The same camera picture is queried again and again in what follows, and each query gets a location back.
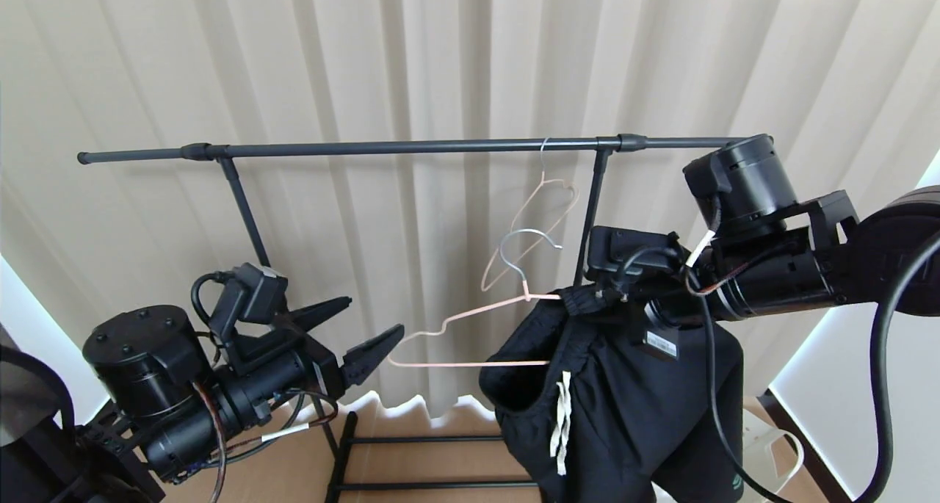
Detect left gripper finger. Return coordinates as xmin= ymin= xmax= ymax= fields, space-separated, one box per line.
xmin=341 ymin=324 xmax=405 ymax=388
xmin=283 ymin=296 xmax=352 ymax=335

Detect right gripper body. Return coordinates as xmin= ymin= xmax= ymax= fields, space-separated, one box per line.
xmin=643 ymin=245 xmax=842 ymax=358

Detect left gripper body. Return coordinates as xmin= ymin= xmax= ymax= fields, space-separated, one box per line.
xmin=143 ymin=338 xmax=346 ymax=480

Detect pink clothes hanger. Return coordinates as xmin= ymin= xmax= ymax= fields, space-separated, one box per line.
xmin=388 ymin=228 xmax=565 ymax=369
xmin=481 ymin=137 xmax=581 ymax=292

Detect black shorts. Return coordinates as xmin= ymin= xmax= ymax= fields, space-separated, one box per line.
xmin=479 ymin=286 xmax=745 ymax=503

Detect white laundry basket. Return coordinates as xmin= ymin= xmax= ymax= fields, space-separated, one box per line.
xmin=742 ymin=406 xmax=806 ymax=503

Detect black clothes rack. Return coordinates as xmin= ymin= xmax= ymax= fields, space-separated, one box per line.
xmin=77 ymin=134 xmax=751 ymax=503

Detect beige curtain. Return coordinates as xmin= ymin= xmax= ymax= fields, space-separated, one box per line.
xmin=0 ymin=0 xmax=940 ymax=419

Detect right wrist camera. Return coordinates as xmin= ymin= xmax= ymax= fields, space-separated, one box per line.
xmin=585 ymin=226 xmax=684 ymax=291

